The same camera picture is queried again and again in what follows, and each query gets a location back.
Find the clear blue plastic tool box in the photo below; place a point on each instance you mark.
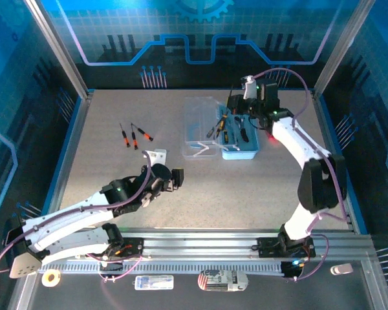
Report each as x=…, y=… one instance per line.
x=194, y=135

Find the black controller box with connector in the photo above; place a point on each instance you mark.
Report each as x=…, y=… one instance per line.
x=111, y=267

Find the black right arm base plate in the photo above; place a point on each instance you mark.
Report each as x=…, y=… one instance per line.
x=268, y=247

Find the small white plastic device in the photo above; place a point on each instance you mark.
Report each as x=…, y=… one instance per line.
x=341, y=268

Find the clear plastic badge card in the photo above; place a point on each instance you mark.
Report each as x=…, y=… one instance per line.
x=154, y=282

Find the cream tape roll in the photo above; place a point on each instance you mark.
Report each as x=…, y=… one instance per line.
x=51, y=277

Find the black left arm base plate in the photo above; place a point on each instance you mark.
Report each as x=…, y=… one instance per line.
x=134, y=247

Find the aluminium side rail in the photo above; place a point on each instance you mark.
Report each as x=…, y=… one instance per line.
x=82, y=113
x=321, y=113

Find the printed red white label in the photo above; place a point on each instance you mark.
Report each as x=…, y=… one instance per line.
x=222, y=281

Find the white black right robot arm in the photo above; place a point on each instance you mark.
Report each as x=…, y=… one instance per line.
x=297, y=139

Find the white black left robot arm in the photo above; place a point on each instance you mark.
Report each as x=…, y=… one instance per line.
x=68, y=216

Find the small orange black precision screwdriver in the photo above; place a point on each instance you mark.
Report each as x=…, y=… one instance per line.
x=126, y=141
x=135, y=142
x=147, y=135

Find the aluminium front rail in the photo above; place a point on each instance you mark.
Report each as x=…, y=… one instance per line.
x=197, y=245

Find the aluminium frame post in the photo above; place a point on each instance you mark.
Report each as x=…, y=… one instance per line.
x=63, y=55
x=341, y=48

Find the black controller box with LED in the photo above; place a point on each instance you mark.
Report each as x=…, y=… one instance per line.
x=291, y=270

